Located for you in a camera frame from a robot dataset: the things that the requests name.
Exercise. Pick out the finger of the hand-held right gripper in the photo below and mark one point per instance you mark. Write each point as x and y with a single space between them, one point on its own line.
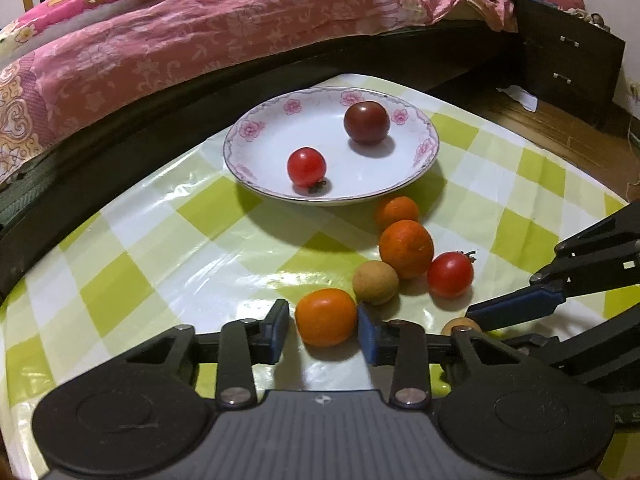
525 302
595 255

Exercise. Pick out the dark bed frame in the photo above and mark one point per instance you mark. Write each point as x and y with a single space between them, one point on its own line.
125 145

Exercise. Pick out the pink floral bedsheet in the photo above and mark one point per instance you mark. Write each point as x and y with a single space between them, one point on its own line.
200 35

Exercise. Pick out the green checked tablecloth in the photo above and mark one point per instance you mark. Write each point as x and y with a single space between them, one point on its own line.
165 270

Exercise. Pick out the white floral rim plate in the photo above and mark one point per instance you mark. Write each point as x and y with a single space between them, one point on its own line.
320 125

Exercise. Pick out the small orange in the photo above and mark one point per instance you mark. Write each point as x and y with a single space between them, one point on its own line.
325 317
406 249
397 211

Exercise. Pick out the dark purple tomato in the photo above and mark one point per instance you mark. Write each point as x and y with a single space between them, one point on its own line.
366 122

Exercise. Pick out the white paper scrap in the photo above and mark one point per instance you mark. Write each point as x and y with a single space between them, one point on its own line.
520 96

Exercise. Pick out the red cherry tomato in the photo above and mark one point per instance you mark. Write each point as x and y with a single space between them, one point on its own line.
306 167
450 275

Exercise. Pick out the dark wooden nightstand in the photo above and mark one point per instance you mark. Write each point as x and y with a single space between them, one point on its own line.
570 60

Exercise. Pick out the tan longan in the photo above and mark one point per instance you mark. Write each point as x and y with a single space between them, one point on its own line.
375 282
457 326

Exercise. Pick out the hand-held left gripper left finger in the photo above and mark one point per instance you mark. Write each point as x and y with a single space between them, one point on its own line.
277 331

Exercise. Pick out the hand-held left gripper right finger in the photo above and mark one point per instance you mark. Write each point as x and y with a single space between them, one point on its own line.
367 336

